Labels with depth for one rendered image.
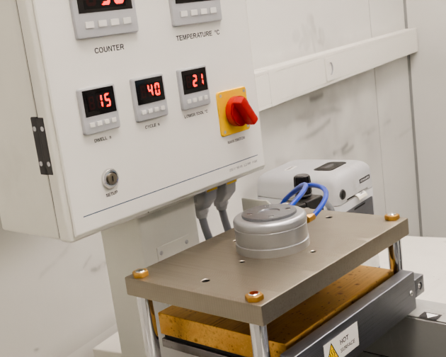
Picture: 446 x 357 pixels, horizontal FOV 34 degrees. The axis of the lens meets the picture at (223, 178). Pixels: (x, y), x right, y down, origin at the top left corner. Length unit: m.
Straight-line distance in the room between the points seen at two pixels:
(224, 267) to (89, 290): 0.69
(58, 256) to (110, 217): 0.55
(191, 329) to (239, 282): 0.09
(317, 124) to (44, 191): 1.61
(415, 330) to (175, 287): 0.30
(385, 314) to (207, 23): 0.39
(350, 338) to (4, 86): 0.43
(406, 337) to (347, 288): 0.12
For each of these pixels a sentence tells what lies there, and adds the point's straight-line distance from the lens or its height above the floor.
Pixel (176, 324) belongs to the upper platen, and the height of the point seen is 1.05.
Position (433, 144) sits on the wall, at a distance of 3.28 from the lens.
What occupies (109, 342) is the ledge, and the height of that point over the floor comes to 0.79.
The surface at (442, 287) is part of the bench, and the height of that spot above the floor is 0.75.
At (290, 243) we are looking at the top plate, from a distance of 0.75.
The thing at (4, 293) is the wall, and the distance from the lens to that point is 1.25.
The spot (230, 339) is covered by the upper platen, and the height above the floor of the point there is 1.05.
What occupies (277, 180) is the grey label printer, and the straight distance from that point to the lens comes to 1.79.
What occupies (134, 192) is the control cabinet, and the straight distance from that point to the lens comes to 0.81.
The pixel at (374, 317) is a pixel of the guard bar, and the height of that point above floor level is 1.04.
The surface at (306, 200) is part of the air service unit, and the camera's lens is 1.04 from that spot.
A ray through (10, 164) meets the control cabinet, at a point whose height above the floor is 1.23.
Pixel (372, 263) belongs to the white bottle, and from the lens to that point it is 1.45.
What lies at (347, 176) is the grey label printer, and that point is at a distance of 1.76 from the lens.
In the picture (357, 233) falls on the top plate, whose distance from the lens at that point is 0.80.
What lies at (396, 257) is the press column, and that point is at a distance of 0.85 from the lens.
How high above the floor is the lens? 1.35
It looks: 12 degrees down
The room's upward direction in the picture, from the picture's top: 7 degrees counter-clockwise
